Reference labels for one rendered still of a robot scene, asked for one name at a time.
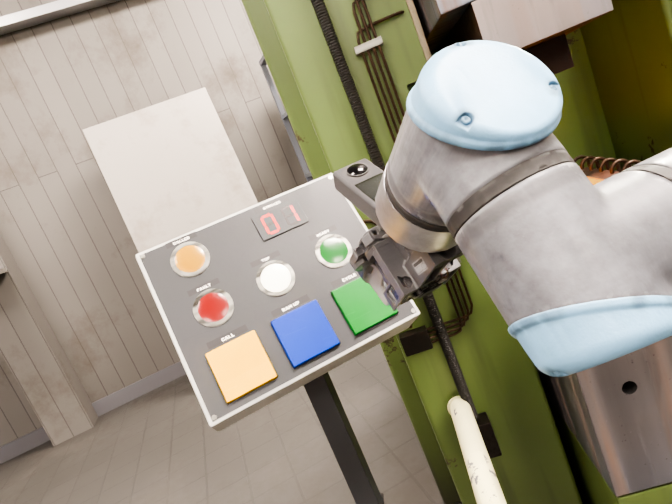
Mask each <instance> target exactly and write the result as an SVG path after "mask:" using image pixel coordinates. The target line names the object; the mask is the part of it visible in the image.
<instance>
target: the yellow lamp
mask: <svg viewBox="0 0 672 504"><path fill-rule="evenodd" d="M204 262H205V254H204V252H203V250H202V249H201V248H199V247H197V246H194V245H188V246H185V247H183V248H181V249H180V250H179V251H178V252H177V253H176V256H175V264H176V266H177V268H178V269H179V270H181V271H183V272H188V273H190V272H195V271H197V270H199V269H200V268H201V267H202V266H203V265H204Z"/></svg>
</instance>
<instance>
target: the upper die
mask: <svg viewBox="0 0 672 504"><path fill-rule="evenodd" d="M611 11H613V5H612V2H611V0H476V1H474V2H472V3H471V4H470V5H469V7H468V8H467V9H466V11H465V12H464V13H463V15H462V16H461V17H460V19H459V20H458V21H457V23H456V24H455V25H454V27H453V28H452V29H451V31H450V32H449V33H448V35H447V36H446V37H445V39H444V40H443V41H442V43H441V44H440V45H439V47H438V48H437V52H439V51H440V50H442V49H444V48H446V47H448V46H451V45H454V44H455V43H461V42H465V41H472V40H488V41H496V42H501V43H505V44H509V45H512V46H515V47H517V48H519V49H522V50H526V49H528V48H531V47H533V46H535V45H538V44H540V43H543V42H545V41H548V40H550V39H552V38H555V37H557V36H560V35H562V34H565V35H567V34H569V33H571V32H573V31H575V30H576V29H578V28H580V27H582V26H584V25H586V24H588V23H590V22H592V21H594V20H596V19H598V18H599V17H601V16H603V15H605V14H607V13H609V12H611Z"/></svg>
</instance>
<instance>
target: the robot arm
mask: <svg viewBox="0 0 672 504"><path fill-rule="evenodd" d="M562 106H563V96H562V92H561V88H560V86H559V83H558V81H557V79H556V78H555V76H554V75H553V73H552V72H551V71H550V70H549V69H548V68H547V66H546V65H544V64H543V63H542V62H541V61H540V60H538V59H537V58H536V57H534V56H533V55H531V54H529V53H528V52H526V51H524V50H522V49H519V48H517V47H515V46H512V45H509V44H505V43H501V42H496V41H488V40H472V41H465V42H461V43H455V44H454V45H451V46H448V47H446V48H444V49H442V50H440V51H439V52H437V53H436V54H435V55H433V56H432V57H431V58H430V59H429V60H428V62H427V63H426V64H425V65H424V67H423V69H422V70H421V73H420V75H419V77H418V80H417V82H416V85H415V86H414V87H413V88H412V89H411V91H410V92H409V95H408V97H407V101H406V112H405V115H404V117H403V120H402V123H401V126H400V129H399V132H398V135H397V138H396V141H395V143H394V146H393V149H392V152H391V155H390V158H389V161H388V162H387V164H386V167H385V170H384V171H383V170H381V169H380V168H379V167H377V166H376V165H374V164H373V163H372V162H370V161H369V160H367V159H362V160H359V161H357V162H355V163H353V164H350V165H348V166H346V167H344V168H341V169H339V170H337V171H335V172H334V173H333V179H334V184H335V189H336V190H337V191H338V192H340V193H341V194H342V195H343V196H344V197H345V198H346V199H348V200H349V201H350V202H351V203H352V204H353V205H355V206H356V207H357V208H358V209H359V210H360V211H362V212H363V213H364V214H365V215H366V216H367V217H369V218H370V219H371V220H372V221H373V222H374V223H376V224H377V226H375V227H373V228H371V229H369V230H368V231H367V232H366V233H365V234H364V235H363V236H362V238H361V239H360V240H359V242H358V245H359V247H357V248H355V249H353V254H352V255H351V257H350V260H349V263H350V265H351V266H352V268H353V270H354V271H357V272H358V274H359V276H360V277H361V279H362V280H363V281H364V282H366V283H369V284H370V285H371V287H372V288H373V290H374V291H375V292H376V294H377V295H378V296H379V298H380V299H381V301H382V302H383V303H384V304H385V305H386V306H389V305H390V306H391V308H392V309H393V311H395V310H396V309H397V308H398V306H399V305H400V304H401V305H402V304H403V303H406V302H407V301H409V300H411V299H416V298H417V297H419V298H421V297H423V296H425V295H427V294H429V293H431V292H432V291H434V290H436V289H438V288H440V287H441V285H442V283H443V284H446V283H447V282H448V281H449V279H450V278H451V277H452V276H453V275H454V274H455V273H456V271H457V270H458V269H459V268H460V267H461V265H460V263H459V262H458V260H457V259H456V258H458V257H460V256H462V255H463V254H464V256H465V258H466V259H467V261H468V262H469V264H470V266H471V267H472V269H473V270H474V272H475V273H476V275H477V277H478V278H479V280H480V281H481V283H482V285H483V286H484V288H485V289H486V291H487V293H488V294H489V296H490V297H491V299H492V301H493V302H494V304H495V305H496V307H497V309H498V310H499V312H500V313H501V315H502V316H503V318H504V320H505V321H506V323H507V324H508V326H509V328H508V332H509V334H510V335H511V336H512V337H514V338H515V339H517V340H518V341H519V343H520V344H521V346H522V347H523V349H524V350H525V352H526V353H527V354H528V356H529V357H530V359H531V360H532V362H533V363H534V365H535V366H536V367H537V368H538V369H539V370H540V371H541V372H543V373H544V374H546V375H549V376H553V377H563V376H568V375H571V374H574V373H577V372H581V371H583V370H586V369H589V368H592V367H595V366H597V365H600V364H603V363H605V362H608V361H611V360H613V359H616V358H619V357H621V356H624V355H626V354H629V353H631V352H634V351H636V350H639V349H641V348H644V347H646V346H648V345H651V344H653V343H656V342H658V341H660V340H663V339H665V338H667V337H669V336H672V148H669V149H667V150H665V151H663V152H661V153H659V154H657V155H655V156H653V157H650V158H648V159H646V160H644V161H642V162H640V163H638V164H636V165H634V166H631V167H629V168H627V169H625V170H623V171H621V172H619V173H617V174H615V175H613V176H611V177H609V178H607V179H605V180H603V181H601V182H599V183H597V184H595V185H593V184H592V183H591V182H590V180H589V179H588V178H587V176H586V175H585V174H584V173H583V171H582V170H581V169H580V167H579V166H578V165H577V164H576V163H575V162H574V160H573V159H572V158H571V156H570V155H569V154H568V152H567V150H566V149H565V148H564V147H563V145H562V144H561V143H560V142H559V140H558V139H557V138H556V137H555V135H554V134H553V133H552V132H553V131H554V130H555V129H556V127H557V126H558V124H559V122H560V119H561V114H562ZM384 281H385V283H386V284H387V287H386V289H385V287H384ZM389 290H390V291H391V293H393V296H394V297H395V299H396V300H397V302H396V303H395V301H394V299H393V298H392V296H391V294H390V293H389Z"/></svg>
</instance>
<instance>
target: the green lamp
mask: <svg viewBox="0 0 672 504"><path fill-rule="evenodd" d="M319 251H320V255H321V257H322V258H323V259H324V260H325V261H326V262H328V263H332V264H336V263H340V262H342V261H344V260H345V258H346V257H347V254H348V248H347V246H346V244H345V243H344V242H343V241H342V240H340V239H338V238H328V239H326V240H324V241H323V242H322V244H321V245H320V250H319Z"/></svg>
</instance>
